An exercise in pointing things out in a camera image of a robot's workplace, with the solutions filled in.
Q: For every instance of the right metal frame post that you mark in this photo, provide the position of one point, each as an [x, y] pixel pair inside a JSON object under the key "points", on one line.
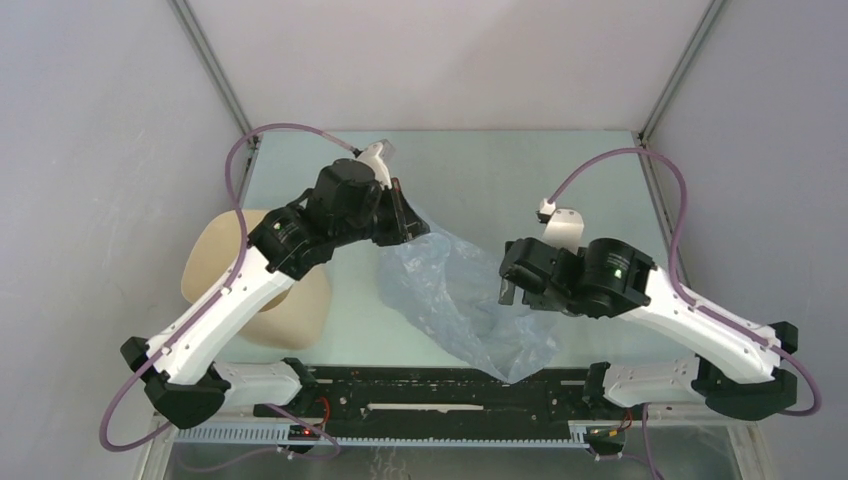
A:
{"points": [[687, 60]]}

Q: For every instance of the beige trash bin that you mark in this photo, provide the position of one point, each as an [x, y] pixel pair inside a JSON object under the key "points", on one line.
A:
{"points": [[293, 320]]}

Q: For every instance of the metal frame post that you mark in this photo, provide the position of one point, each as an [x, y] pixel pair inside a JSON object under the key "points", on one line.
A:
{"points": [[194, 32], [687, 60]]}

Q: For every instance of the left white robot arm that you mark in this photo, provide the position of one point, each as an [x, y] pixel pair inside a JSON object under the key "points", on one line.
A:
{"points": [[184, 383]]}

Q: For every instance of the blue plastic trash bag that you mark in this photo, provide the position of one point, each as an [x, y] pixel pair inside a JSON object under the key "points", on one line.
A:
{"points": [[448, 288]]}

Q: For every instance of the left metal frame post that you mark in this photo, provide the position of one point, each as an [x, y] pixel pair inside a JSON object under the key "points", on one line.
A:
{"points": [[194, 32]]}

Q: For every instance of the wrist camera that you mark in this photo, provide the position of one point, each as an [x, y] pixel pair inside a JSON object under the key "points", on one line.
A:
{"points": [[563, 227], [376, 156]]}

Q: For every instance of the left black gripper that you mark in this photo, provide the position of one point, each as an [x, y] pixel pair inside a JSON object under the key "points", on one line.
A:
{"points": [[405, 222]]}

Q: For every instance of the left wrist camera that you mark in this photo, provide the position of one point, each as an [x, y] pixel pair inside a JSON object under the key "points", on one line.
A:
{"points": [[376, 156]]}

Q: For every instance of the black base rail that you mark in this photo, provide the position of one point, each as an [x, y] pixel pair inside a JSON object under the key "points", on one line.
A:
{"points": [[446, 402]]}

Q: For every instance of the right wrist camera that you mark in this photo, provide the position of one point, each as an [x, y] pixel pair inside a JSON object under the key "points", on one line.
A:
{"points": [[563, 227]]}

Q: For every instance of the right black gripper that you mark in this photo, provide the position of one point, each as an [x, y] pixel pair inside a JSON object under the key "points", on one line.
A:
{"points": [[506, 293]]}

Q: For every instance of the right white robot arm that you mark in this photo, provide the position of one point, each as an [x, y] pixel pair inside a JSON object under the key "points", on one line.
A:
{"points": [[734, 368]]}

